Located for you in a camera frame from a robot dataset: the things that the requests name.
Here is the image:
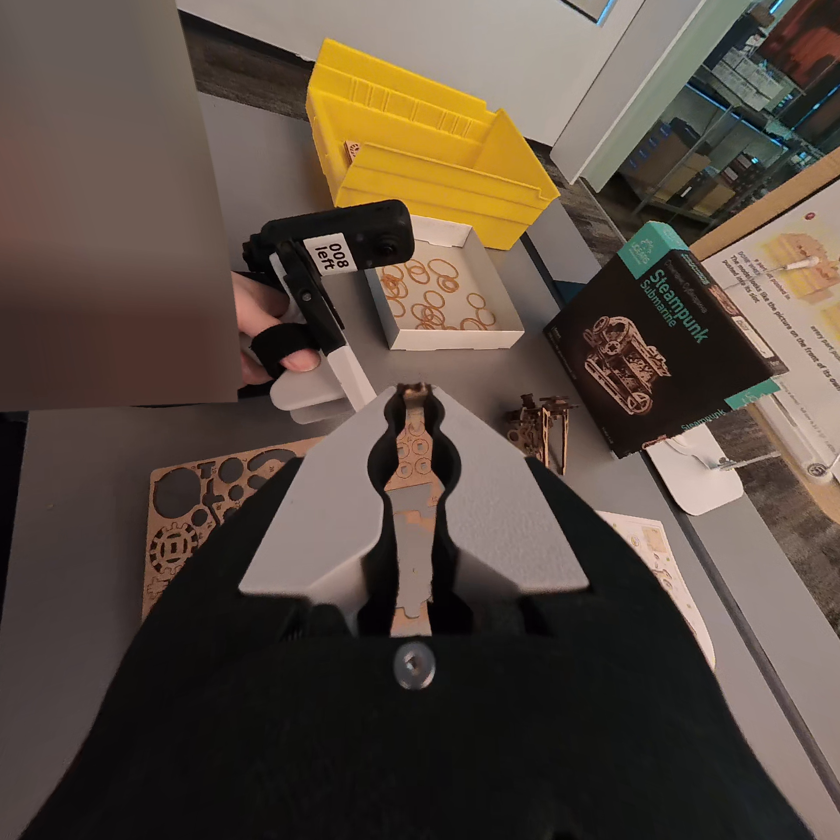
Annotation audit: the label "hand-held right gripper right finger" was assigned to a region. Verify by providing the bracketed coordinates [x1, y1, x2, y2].
[430, 386, 589, 634]

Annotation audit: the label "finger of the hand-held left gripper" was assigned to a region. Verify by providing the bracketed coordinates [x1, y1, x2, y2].
[323, 346, 379, 416]

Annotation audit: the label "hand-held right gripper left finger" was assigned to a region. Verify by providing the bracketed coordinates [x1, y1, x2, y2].
[238, 386, 403, 634]

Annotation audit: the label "dark wooden model assembly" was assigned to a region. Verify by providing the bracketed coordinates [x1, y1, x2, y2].
[504, 392, 580, 476]

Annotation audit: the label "person's left hand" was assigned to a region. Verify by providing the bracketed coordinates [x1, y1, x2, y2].
[231, 271, 324, 386]

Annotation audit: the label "pile of tan rubber bands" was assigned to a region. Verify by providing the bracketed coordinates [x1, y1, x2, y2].
[381, 257, 497, 331]

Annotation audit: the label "yellow plastic bin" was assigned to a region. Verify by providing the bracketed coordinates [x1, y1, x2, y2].
[305, 37, 560, 252]

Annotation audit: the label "white cardboard tray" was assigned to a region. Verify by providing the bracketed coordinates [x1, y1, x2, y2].
[364, 217, 526, 352]

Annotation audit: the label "white instruction booklet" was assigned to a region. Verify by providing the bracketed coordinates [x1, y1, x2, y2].
[594, 511, 718, 667]

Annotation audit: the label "laser-cut wooden part sheet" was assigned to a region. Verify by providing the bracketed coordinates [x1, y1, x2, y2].
[141, 436, 326, 621]

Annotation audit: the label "black and teal kit box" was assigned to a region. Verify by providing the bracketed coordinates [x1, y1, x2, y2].
[543, 221, 790, 460]

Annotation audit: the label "wood-framed instruction board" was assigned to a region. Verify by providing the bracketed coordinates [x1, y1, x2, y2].
[689, 147, 840, 500]

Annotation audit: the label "storage shelves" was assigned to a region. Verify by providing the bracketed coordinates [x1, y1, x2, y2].
[617, 0, 840, 224]

